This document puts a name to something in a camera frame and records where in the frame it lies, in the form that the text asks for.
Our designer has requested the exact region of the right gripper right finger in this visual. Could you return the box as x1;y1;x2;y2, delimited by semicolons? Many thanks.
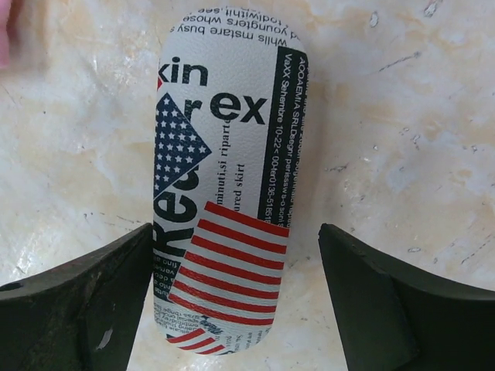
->
319;224;494;370

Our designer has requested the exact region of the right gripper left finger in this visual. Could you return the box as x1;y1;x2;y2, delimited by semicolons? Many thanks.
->
1;223;153;370

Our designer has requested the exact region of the flag print glasses case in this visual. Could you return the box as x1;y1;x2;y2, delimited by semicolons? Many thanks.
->
152;6;309;356

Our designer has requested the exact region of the pink folded cloth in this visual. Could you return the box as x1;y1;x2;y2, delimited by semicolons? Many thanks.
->
0;0;17;70

